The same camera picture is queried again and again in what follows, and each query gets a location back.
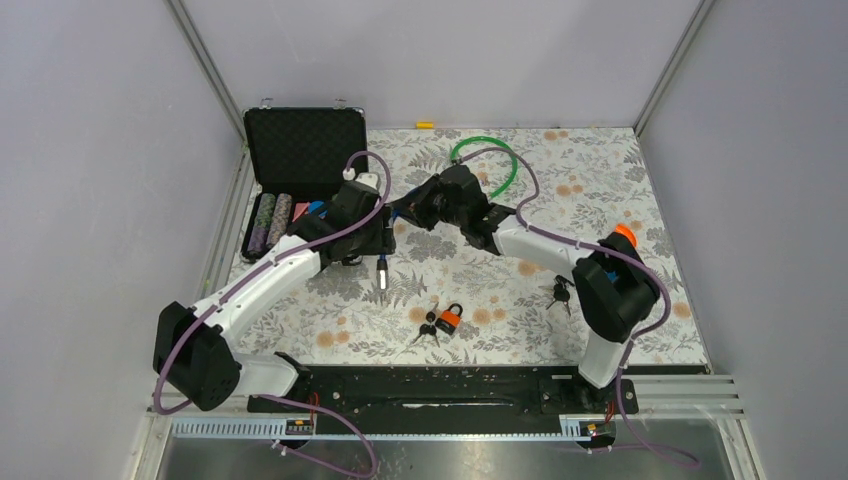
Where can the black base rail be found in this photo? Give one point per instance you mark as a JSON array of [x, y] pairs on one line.
[[459, 400]]

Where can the black padlock keys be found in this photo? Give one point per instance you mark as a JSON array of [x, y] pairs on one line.
[[561, 294]]

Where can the orange white blue toy block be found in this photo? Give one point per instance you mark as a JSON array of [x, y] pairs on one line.
[[625, 231]]

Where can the orange black padlock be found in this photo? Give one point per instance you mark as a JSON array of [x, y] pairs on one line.
[[450, 318]]

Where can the black poker chip case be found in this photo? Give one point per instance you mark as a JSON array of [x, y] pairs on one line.
[[302, 151]]

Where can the blue cable lock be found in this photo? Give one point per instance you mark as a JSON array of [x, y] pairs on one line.
[[383, 272]]

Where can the green cable lock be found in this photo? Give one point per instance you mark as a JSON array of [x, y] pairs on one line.
[[495, 170]]

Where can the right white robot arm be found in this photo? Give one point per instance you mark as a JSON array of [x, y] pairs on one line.
[[614, 290]]

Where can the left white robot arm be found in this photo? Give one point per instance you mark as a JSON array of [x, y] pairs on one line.
[[194, 352]]

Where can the floral table mat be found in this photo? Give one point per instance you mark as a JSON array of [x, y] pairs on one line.
[[579, 183]]

